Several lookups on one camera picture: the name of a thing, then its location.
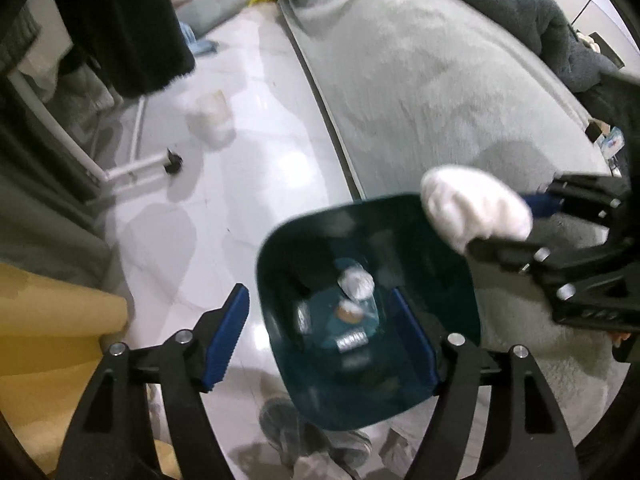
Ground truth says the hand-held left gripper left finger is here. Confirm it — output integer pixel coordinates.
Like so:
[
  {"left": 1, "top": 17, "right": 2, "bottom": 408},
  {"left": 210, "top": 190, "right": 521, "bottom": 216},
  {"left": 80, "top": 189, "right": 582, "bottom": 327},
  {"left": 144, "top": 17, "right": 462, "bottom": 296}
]
[{"left": 55, "top": 282, "right": 251, "bottom": 480}]

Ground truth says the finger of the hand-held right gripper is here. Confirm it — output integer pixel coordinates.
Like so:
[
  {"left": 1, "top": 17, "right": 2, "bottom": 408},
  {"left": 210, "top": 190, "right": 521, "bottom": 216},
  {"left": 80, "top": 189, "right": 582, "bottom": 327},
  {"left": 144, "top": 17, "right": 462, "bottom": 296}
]
[
  {"left": 520, "top": 172, "right": 632, "bottom": 221},
  {"left": 465, "top": 237, "right": 631, "bottom": 286}
]

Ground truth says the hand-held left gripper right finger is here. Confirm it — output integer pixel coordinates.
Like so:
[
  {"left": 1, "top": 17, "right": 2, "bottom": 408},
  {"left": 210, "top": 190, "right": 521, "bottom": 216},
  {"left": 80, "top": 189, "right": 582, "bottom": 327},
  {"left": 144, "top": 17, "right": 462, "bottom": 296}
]
[{"left": 392, "top": 287, "right": 586, "bottom": 480}]

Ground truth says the white sock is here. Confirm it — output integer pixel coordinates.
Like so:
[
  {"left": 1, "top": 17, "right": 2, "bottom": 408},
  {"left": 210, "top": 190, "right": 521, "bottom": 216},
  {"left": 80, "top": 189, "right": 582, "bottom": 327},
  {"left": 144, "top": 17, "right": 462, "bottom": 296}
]
[{"left": 420, "top": 166, "right": 533, "bottom": 256}]

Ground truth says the black packet white print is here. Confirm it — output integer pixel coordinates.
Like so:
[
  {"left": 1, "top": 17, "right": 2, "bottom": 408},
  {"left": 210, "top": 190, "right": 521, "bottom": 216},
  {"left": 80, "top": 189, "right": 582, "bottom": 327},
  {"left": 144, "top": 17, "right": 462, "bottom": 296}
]
[{"left": 332, "top": 330, "right": 371, "bottom": 356}]

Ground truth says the brown round piece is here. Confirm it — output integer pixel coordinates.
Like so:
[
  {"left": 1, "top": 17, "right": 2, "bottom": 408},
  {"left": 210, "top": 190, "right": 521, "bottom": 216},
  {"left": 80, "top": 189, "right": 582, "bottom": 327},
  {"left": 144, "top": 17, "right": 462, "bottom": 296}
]
[{"left": 335, "top": 302, "right": 363, "bottom": 325}]

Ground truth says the clear plastic packet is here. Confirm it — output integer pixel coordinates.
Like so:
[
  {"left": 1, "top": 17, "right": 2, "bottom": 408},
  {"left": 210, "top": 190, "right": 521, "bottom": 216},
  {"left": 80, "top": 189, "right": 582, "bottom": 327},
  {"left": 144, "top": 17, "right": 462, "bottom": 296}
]
[{"left": 337, "top": 269, "right": 376, "bottom": 301}]

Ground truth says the dark teal plastic bin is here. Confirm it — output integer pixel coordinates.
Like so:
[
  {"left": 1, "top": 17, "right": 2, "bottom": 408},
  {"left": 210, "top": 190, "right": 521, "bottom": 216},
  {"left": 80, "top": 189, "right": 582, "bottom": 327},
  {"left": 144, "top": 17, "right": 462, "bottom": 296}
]
[{"left": 255, "top": 192, "right": 483, "bottom": 433}]

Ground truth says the translucent plastic container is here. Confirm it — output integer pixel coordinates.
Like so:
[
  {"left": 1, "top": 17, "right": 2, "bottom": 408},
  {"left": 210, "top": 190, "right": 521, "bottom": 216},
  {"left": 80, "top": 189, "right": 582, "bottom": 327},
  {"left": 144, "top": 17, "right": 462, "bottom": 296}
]
[{"left": 186, "top": 90, "right": 236, "bottom": 148}]

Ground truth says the grey slipper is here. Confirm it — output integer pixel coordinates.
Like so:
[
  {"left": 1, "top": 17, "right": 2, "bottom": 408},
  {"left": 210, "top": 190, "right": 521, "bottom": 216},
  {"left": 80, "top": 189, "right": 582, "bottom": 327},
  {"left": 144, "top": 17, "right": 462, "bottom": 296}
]
[
  {"left": 320, "top": 430, "right": 373, "bottom": 480},
  {"left": 257, "top": 397, "right": 321, "bottom": 466}
]

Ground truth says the yellow curtain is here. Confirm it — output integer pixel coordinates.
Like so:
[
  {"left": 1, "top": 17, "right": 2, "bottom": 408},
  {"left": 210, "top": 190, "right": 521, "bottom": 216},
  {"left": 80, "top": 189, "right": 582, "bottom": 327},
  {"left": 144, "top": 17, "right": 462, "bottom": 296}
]
[{"left": 0, "top": 260, "right": 183, "bottom": 480}]

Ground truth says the white clothes rack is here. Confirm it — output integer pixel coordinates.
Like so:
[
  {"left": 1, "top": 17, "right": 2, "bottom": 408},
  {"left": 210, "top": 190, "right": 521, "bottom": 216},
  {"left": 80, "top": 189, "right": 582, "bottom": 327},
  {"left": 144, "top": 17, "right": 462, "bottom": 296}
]
[{"left": 10, "top": 70, "right": 183, "bottom": 196}]

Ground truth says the dark grey curtain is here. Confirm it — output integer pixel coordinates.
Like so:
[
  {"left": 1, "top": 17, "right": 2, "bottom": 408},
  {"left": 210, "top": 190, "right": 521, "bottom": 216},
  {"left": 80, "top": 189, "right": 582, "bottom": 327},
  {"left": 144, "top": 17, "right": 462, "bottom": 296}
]
[{"left": 0, "top": 110, "right": 131, "bottom": 306}]

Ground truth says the black long garment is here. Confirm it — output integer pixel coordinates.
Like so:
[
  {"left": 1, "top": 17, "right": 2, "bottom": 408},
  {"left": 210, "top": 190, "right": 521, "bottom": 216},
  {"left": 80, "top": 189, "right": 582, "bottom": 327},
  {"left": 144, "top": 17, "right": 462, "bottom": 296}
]
[{"left": 50, "top": 0, "right": 196, "bottom": 98}]

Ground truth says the grey floor cushion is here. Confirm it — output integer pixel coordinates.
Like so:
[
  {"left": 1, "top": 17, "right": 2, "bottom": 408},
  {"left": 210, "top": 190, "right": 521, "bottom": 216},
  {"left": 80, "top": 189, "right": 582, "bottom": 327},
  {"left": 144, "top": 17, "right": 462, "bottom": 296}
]
[{"left": 175, "top": 0, "right": 251, "bottom": 36}]

